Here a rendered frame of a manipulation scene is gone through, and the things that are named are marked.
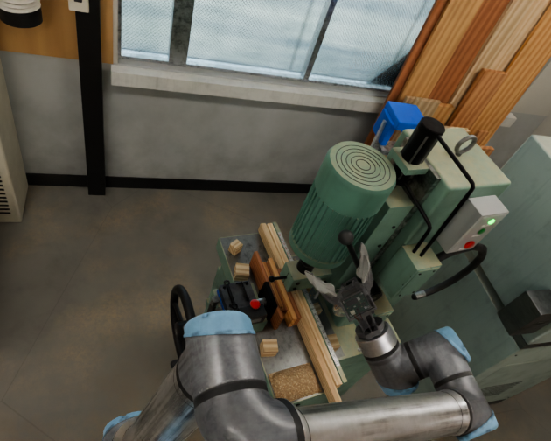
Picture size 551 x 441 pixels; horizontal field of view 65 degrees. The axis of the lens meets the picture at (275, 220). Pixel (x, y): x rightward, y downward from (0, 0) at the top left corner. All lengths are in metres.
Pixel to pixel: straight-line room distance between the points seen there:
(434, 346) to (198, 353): 0.59
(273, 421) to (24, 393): 1.69
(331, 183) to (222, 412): 0.54
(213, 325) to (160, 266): 1.82
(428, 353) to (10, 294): 1.98
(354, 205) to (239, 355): 0.46
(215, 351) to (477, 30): 2.27
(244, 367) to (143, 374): 1.57
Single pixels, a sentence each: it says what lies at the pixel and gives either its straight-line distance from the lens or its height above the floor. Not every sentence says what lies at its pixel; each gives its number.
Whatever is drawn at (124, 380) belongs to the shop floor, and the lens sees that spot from 2.22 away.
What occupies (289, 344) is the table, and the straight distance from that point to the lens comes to 1.38.
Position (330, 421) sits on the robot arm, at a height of 1.41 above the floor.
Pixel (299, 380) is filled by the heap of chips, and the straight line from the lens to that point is 1.30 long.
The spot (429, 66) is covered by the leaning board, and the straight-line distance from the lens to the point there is 2.56.
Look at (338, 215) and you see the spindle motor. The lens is 1.02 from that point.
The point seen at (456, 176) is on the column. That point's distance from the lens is 1.13.
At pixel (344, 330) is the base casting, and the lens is 1.59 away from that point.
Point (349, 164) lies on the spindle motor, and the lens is 1.00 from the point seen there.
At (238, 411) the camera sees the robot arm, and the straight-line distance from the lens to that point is 0.66.
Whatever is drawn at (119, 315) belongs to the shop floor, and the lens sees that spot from 2.36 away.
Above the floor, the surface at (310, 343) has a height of 0.94.
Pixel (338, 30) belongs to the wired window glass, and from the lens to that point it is 2.50.
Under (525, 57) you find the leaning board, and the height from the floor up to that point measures 1.30.
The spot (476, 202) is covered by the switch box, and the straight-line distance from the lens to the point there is 1.17.
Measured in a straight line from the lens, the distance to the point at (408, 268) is 1.20.
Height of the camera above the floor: 2.09
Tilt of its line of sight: 47 degrees down
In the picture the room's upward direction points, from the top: 23 degrees clockwise
